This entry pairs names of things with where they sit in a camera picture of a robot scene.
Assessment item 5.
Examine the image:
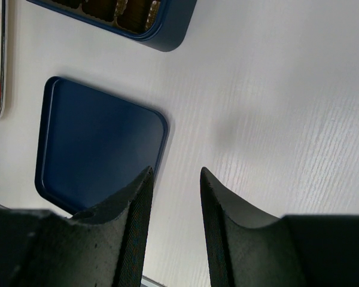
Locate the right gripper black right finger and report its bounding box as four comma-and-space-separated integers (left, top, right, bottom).
200, 168, 359, 286

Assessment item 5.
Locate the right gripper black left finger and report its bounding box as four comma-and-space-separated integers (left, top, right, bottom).
0, 167, 154, 286

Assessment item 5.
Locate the navy blue chocolate tin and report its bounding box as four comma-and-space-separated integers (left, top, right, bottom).
31, 0, 197, 52

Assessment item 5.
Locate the navy blue tin lid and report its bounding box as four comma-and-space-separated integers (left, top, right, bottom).
35, 76, 169, 214

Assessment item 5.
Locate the white strawberry print tray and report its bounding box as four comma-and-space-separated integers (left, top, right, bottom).
0, 1, 8, 116

